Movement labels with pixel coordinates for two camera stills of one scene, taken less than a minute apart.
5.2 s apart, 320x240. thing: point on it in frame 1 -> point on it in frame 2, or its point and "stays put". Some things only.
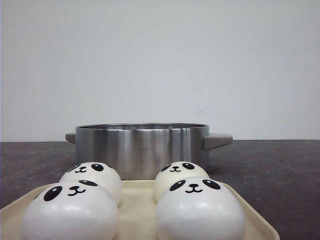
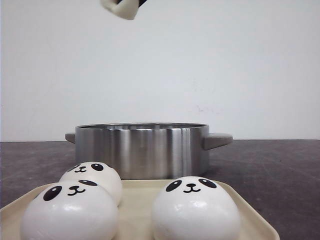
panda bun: x=200 y=208 stays put
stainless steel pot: x=138 y=150 stays put
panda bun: x=78 y=209 stays put
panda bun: x=171 y=171 -> x=126 y=9
